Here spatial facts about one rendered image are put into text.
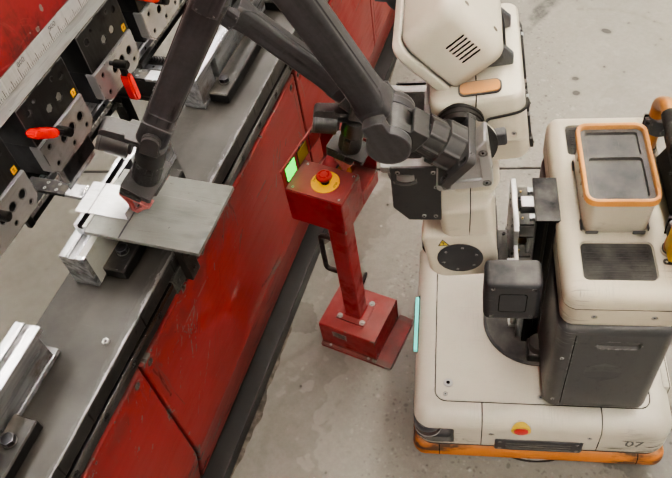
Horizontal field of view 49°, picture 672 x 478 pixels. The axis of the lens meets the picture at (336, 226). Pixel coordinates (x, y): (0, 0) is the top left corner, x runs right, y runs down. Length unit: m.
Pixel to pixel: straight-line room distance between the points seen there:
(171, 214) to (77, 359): 0.34
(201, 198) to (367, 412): 1.03
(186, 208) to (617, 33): 2.45
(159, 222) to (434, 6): 0.69
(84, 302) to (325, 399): 0.98
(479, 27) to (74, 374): 1.00
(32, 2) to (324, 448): 1.50
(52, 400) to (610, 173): 1.22
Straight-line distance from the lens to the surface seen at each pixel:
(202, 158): 1.82
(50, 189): 1.71
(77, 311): 1.64
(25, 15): 1.37
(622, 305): 1.61
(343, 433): 2.31
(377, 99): 1.19
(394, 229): 2.70
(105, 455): 1.62
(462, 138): 1.26
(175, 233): 1.51
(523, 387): 2.05
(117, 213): 1.59
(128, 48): 1.62
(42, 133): 1.35
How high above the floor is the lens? 2.10
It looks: 50 degrees down
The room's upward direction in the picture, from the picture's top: 11 degrees counter-clockwise
